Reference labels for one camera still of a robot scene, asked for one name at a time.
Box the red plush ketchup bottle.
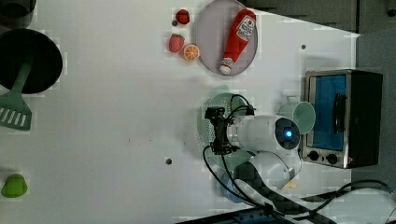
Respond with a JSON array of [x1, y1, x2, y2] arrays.
[[219, 8, 256, 75]]

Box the green perforated strainer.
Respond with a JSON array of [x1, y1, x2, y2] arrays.
[[197, 85, 255, 172]]

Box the grey round plate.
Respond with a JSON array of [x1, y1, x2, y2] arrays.
[[195, 0, 258, 76]]

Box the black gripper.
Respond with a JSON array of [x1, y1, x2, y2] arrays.
[[205, 106, 238, 155]]

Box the green plastic mug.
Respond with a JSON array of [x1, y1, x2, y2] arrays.
[[278, 96, 316, 134]]

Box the small red toy strawberry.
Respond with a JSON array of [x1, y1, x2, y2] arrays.
[[176, 9, 190, 25]]

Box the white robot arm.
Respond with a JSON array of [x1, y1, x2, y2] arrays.
[[205, 106, 301, 189]]

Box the silver toaster oven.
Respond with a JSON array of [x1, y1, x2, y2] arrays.
[[302, 69, 383, 169]]

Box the blue bowl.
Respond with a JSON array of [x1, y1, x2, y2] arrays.
[[220, 173, 243, 203]]

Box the lime green toy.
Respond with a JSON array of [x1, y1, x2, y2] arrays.
[[1, 174, 28, 198]]

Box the large red toy strawberry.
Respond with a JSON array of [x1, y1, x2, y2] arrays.
[[168, 34, 185, 53]]

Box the black round pan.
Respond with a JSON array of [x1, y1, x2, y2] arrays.
[[0, 29, 63, 94]]

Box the green slotted spatula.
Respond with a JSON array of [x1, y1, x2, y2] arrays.
[[0, 63, 32, 132]]

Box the toy orange half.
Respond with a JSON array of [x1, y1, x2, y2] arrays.
[[183, 45, 201, 62]]

